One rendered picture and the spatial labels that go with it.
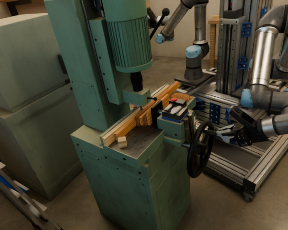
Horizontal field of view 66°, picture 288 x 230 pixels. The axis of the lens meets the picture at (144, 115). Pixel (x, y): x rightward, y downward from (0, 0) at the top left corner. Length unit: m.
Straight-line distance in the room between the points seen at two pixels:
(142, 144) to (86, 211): 1.12
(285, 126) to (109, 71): 0.77
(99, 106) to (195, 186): 1.15
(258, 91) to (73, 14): 0.83
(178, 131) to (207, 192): 1.01
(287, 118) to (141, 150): 0.57
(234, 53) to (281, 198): 1.15
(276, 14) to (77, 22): 0.85
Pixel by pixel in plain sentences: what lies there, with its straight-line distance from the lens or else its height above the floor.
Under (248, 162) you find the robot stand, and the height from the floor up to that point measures 0.21.
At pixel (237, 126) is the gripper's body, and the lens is 1.00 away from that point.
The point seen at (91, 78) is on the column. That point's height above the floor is 1.15.
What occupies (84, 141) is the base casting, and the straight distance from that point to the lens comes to 1.34.
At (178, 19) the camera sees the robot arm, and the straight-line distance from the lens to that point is 1.75.
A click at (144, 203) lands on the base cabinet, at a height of 0.49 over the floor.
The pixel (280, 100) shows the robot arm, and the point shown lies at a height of 1.10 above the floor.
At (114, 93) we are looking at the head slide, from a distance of 1.15.
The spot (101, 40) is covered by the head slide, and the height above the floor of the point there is 1.33.
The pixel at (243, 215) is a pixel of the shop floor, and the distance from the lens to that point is 1.91.
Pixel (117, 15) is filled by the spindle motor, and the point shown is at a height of 1.44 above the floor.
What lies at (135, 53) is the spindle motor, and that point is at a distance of 0.98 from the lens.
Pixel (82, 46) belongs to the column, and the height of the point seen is 1.31.
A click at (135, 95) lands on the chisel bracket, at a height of 1.06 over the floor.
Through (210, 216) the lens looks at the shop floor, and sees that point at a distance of 1.86.
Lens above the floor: 1.56
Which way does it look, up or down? 32 degrees down
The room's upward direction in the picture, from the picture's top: 9 degrees counter-clockwise
